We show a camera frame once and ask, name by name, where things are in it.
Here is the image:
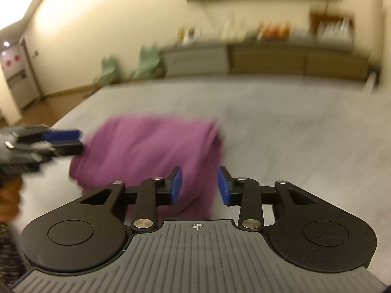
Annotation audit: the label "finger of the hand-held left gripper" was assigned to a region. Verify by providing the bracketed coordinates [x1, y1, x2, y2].
[27, 125, 82, 143]
[43, 140, 84, 157]

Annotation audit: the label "white power strip with chargers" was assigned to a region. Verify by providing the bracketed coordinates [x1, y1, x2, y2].
[179, 26, 202, 45]

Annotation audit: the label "large green plastic stool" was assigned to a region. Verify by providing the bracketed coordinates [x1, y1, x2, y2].
[131, 45, 165, 80]

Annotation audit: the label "white door with red stickers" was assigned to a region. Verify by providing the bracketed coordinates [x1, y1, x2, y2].
[0, 37, 42, 110]

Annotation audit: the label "person's left hand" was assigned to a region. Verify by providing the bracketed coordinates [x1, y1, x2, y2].
[0, 177, 23, 222]

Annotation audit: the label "red fruit bowl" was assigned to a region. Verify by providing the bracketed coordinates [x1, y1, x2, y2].
[257, 21, 291, 40]

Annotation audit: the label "purple fleece pants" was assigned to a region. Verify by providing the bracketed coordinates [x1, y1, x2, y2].
[69, 115, 223, 220]

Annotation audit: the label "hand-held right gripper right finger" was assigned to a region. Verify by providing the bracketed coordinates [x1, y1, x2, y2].
[217, 166, 318, 232]

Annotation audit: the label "rack of clear glass cups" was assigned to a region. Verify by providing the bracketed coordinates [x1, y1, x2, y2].
[221, 18, 246, 40]

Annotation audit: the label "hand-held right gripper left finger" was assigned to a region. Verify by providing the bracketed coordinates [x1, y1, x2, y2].
[80, 166, 183, 232]

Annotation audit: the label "grey and brown sideboard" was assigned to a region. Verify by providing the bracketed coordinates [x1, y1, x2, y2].
[160, 38, 370, 83]

